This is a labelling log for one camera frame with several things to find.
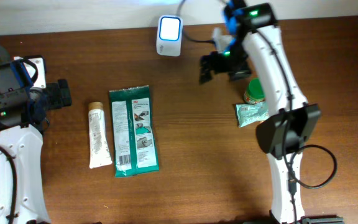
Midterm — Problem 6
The black right camera cable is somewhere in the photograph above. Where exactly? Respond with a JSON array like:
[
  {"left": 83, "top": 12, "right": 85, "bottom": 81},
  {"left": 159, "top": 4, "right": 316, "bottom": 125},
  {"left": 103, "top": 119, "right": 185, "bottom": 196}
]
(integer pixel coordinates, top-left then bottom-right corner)
[{"left": 175, "top": 0, "right": 338, "bottom": 224}]

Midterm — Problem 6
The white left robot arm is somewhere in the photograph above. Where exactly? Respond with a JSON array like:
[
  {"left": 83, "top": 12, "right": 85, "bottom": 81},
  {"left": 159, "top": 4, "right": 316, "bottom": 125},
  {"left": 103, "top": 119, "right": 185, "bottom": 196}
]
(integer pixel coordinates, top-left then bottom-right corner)
[{"left": 0, "top": 55, "right": 72, "bottom": 223}]

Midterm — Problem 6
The green wipes package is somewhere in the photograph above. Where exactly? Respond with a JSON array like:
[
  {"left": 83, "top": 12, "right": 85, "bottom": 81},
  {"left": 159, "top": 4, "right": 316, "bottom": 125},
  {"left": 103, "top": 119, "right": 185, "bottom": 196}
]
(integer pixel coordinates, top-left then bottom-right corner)
[{"left": 109, "top": 85, "right": 160, "bottom": 177}]

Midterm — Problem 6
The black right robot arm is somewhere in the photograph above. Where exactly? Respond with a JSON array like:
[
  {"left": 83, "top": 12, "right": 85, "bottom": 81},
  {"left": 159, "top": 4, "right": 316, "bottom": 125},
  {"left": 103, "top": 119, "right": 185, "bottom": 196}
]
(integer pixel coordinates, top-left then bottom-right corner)
[{"left": 199, "top": 1, "right": 344, "bottom": 223}]

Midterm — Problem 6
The white cream tube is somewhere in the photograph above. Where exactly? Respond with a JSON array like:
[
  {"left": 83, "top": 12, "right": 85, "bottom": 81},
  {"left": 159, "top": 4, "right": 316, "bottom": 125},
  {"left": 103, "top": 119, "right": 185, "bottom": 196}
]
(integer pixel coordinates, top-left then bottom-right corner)
[{"left": 88, "top": 102, "right": 112, "bottom": 169}]

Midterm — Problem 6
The mint green snack packet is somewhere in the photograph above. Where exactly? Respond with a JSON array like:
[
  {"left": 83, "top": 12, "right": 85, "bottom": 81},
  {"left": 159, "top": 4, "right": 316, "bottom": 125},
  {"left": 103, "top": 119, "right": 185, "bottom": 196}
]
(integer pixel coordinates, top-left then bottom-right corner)
[{"left": 236, "top": 102, "right": 269, "bottom": 128}]

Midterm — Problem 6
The green lidded jar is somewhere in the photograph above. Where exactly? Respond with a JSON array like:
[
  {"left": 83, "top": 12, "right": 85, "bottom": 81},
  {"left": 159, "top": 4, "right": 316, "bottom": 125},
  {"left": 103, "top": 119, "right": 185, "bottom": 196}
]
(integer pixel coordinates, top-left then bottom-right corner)
[{"left": 244, "top": 78, "right": 265, "bottom": 105}]

